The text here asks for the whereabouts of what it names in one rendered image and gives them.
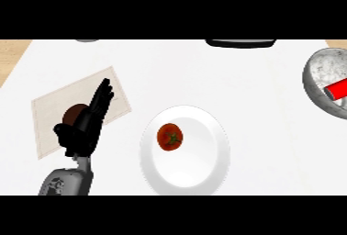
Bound white oval plate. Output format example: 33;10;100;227
138;105;231;196

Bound red can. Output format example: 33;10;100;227
321;77;347;101

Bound black appliance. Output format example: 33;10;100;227
205;39;277;50

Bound brown round object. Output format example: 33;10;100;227
61;103;91;127

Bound red tomato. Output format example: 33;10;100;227
156;122;184;152

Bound beige placemat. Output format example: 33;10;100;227
29;65;132;161

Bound grey marbled bowl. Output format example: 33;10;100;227
301;47;347;120

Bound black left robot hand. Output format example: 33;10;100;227
53;77;115;159

